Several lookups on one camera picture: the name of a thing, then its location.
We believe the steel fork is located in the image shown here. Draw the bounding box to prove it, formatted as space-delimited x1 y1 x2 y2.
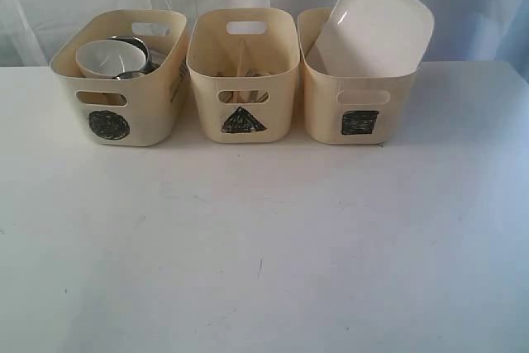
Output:
244 68 273 77

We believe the steel bowl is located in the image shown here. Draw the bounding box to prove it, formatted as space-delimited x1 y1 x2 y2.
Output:
110 36 160 74

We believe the steel mug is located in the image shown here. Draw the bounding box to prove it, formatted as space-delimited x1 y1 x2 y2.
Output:
113 70 145 80

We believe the white square plate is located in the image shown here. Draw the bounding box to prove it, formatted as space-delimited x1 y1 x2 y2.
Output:
306 0 435 78

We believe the white round bowl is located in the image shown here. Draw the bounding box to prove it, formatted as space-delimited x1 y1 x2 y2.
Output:
75 39 147 79

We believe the cream bin with square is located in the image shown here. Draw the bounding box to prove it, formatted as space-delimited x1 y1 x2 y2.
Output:
298 8 417 145

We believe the cream bin with triangle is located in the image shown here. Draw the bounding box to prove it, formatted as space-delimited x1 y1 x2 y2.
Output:
187 8 300 144

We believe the cream bin with circle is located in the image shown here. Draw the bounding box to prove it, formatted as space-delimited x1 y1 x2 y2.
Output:
50 10 189 146

